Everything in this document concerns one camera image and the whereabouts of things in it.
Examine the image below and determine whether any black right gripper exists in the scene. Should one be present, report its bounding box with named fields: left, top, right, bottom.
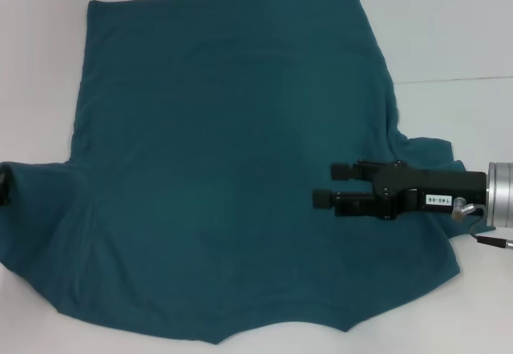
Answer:
left=313, top=160, right=489, bottom=223

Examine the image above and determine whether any teal blue shirt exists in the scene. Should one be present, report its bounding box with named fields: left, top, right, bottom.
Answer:
left=0, top=0, right=468, bottom=324

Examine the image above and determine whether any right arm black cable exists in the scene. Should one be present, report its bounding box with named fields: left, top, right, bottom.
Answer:
left=451, top=196, right=513, bottom=249

